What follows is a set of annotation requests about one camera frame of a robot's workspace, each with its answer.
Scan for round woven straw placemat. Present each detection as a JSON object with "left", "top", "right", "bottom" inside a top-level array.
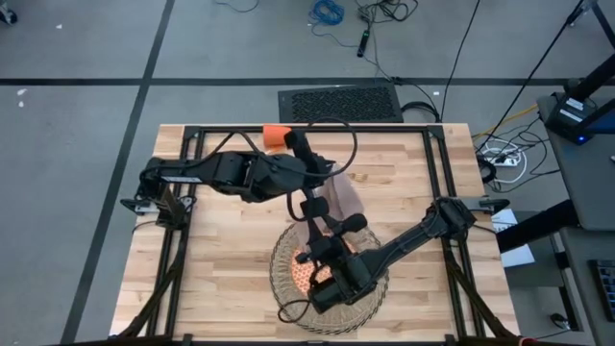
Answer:
[{"left": 268, "top": 221, "right": 390, "bottom": 336}]

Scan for black keyboard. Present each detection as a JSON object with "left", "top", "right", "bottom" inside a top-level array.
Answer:
[{"left": 588, "top": 259, "right": 615, "bottom": 322}]

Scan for orange plastic cup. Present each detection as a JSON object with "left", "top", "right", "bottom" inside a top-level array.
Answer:
[{"left": 262, "top": 124, "right": 289, "bottom": 149}]

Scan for white power strip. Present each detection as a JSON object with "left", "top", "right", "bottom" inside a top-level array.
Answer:
[{"left": 481, "top": 137, "right": 529, "bottom": 185}]

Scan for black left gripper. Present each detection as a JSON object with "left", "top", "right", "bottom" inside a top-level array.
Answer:
[{"left": 283, "top": 128, "right": 336, "bottom": 187}]

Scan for orange white patterned plate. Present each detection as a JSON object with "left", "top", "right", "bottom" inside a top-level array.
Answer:
[{"left": 286, "top": 242, "right": 340, "bottom": 298}]

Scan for long black slanted cable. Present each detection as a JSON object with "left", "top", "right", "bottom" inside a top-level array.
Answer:
[{"left": 478, "top": 0, "right": 588, "bottom": 153}]

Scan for grey desk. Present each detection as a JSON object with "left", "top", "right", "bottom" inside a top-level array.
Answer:
[
  {"left": 536, "top": 93, "right": 615, "bottom": 233},
  {"left": 559, "top": 228, "right": 615, "bottom": 346}
]

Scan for black floor mat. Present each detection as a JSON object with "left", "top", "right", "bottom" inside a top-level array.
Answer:
[{"left": 277, "top": 85, "right": 405, "bottom": 124}]

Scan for white paper sheet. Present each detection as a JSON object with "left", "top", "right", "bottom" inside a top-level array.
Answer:
[{"left": 490, "top": 209, "right": 536, "bottom": 269}]

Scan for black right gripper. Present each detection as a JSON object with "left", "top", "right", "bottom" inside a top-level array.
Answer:
[{"left": 300, "top": 197, "right": 369, "bottom": 263}]

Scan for black metal table frame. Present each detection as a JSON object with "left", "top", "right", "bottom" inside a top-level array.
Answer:
[{"left": 114, "top": 123, "right": 523, "bottom": 346}]

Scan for coiled black cable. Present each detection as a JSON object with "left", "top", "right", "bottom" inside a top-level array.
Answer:
[{"left": 401, "top": 100, "right": 442, "bottom": 124}]

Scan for yellow floor cable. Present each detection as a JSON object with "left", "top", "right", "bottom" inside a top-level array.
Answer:
[{"left": 482, "top": 104, "right": 538, "bottom": 136}]

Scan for black box with blue light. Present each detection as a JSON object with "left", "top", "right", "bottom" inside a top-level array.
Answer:
[{"left": 544, "top": 92, "right": 602, "bottom": 145}]

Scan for black camera stand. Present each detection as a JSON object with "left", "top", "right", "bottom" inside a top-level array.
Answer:
[{"left": 562, "top": 0, "right": 615, "bottom": 105}]

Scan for long black floor cable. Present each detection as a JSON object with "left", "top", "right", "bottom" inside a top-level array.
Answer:
[{"left": 439, "top": 0, "right": 481, "bottom": 122}]

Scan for black desk leg beam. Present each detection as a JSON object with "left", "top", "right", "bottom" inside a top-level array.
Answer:
[{"left": 494, "top": 199, "right": 580, "bottom": 255}]

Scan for blue coiled cable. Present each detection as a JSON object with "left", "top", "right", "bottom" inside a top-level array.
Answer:
[{"left": 307, "top": 0, "right": 346, "bottom": 28}]

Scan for tangled black floor cables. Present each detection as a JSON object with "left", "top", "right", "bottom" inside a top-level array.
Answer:
[{"left": 354, "top": 0, "right": 420, "bottom": 25}]

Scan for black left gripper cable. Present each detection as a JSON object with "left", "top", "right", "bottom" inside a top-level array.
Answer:
[{"left": 307, "top": 117, "right": 359, "bottom": 180}]

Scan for beige cloth napkin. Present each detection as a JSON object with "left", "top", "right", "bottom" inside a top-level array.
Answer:
[{"left": 293, "top": 161, "right": 367, "bottom": 247}]

